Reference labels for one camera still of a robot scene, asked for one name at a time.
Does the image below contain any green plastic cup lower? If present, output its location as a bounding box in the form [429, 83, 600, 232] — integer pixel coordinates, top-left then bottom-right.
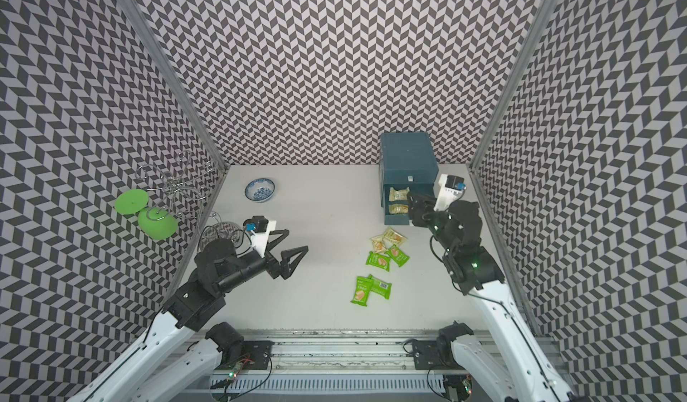
[138, 207, 179, 241]

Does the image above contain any green cookie packet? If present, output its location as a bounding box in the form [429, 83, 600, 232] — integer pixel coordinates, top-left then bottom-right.
[369, 274, 392, 300]
[385, 244, 410, 267]
[351, 277, 372, 306]
[366, 252, 390, 271]

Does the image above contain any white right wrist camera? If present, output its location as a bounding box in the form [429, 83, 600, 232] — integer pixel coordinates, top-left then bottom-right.
[434, 174, 467, 212]

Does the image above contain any yellow cookie packet small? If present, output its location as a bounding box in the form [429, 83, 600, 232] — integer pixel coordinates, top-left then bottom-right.
[370, 235, 388, 253]

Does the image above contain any teal three-drawer cabinet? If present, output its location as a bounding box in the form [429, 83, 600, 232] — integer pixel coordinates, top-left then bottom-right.
[379, 132, 438, 226]

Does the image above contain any blue white porcelain bowl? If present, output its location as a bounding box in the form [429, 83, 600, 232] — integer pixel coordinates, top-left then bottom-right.
[244, 178, 276, 203]

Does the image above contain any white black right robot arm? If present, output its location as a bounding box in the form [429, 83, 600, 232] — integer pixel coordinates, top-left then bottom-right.
[408, 194, 581, 401]

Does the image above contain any chrome wire cup rack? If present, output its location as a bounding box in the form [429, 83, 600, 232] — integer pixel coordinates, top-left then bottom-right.
[134, 151, 222, 229]

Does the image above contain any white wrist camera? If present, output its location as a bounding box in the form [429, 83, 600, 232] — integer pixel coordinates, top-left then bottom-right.
[243, 216, 277, 257]
[434, 174, 467, 212]

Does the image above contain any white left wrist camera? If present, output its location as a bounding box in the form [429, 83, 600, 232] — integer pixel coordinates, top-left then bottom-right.
[243, 216, 277, 257]

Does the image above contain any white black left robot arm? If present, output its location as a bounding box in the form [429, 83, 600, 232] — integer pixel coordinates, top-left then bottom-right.
[72, 229, 309, 401]

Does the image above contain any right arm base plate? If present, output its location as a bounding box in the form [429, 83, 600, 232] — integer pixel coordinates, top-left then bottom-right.
[411, 340, 459, 371]

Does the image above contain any green plastic cup upper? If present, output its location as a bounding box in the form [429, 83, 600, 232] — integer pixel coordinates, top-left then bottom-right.
[114, 189, 150, 215]

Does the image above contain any aluminium front rail frame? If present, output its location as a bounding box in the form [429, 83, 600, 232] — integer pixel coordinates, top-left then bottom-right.
[106, 329, 581, 402]

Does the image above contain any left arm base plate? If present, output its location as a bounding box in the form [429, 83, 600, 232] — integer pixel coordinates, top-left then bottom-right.
[218, 340, 274, 371]

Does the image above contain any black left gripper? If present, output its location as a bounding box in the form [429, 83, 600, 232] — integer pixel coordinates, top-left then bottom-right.
[217, 229, 309, 295]

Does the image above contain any green plastic cup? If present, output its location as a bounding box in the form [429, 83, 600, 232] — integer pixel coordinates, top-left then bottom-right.
[138, 207, 179, 241]
[114, 189, 150, 215]

